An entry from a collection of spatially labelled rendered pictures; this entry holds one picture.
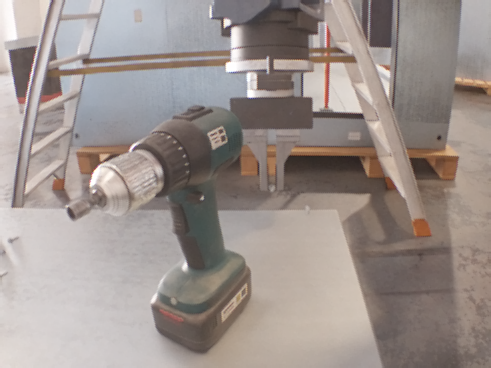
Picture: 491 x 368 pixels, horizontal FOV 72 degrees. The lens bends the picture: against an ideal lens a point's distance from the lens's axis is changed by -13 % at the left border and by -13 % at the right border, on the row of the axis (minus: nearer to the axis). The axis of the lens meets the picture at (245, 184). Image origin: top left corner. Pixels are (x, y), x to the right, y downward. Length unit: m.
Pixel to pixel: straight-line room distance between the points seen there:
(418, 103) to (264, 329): 2.19
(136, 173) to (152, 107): 2.27
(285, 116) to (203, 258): 0.30
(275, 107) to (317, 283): 0.27
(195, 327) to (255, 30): 0.41
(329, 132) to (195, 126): 2.14
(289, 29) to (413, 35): 1.89
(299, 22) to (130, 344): 0.47
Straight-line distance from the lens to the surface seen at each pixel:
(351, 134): 2.47
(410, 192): 1.83
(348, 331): 0.45
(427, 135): 2.59
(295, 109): 0.61
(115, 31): 2.57
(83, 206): 0.27
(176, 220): 0.36
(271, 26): 0.58
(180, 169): 0.31
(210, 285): 0.40
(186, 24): 2.41
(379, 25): 7.00
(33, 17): 6.20
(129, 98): 2.59
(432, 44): 2.48
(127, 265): 0.56
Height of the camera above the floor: 0.97
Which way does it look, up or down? 25 degrees down
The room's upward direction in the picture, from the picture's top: 2 degrees counter-clockwise
